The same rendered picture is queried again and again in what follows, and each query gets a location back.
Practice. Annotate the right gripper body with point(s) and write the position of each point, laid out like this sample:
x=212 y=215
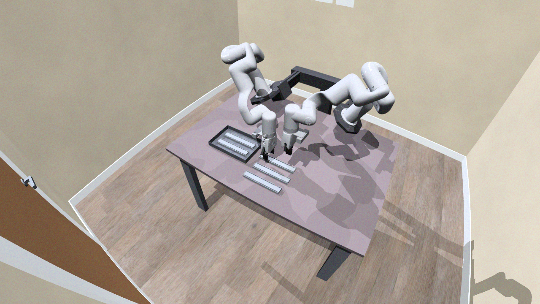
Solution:
x=269 y=143

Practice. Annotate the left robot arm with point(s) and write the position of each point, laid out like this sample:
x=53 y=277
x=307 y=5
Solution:
x=378 y=95

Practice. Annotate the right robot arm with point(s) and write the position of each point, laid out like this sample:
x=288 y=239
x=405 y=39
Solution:
x=246 y=76

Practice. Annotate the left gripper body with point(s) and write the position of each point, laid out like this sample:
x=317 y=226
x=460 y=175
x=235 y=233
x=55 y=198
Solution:
x=289 y=139

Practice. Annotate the white drawer slide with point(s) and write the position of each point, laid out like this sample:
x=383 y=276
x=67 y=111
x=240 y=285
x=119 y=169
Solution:
x=271 y=173
x=270 y=186
x=279 y=164
x=232 y=147
x=240 y=140

